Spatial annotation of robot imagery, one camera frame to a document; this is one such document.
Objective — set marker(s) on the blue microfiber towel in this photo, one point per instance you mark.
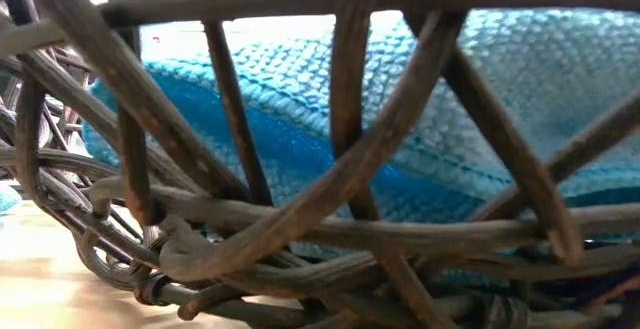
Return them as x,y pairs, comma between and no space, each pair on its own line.
7,199
525,94

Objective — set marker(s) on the dark brown wicker basket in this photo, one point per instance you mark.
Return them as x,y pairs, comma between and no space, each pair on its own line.
347,94

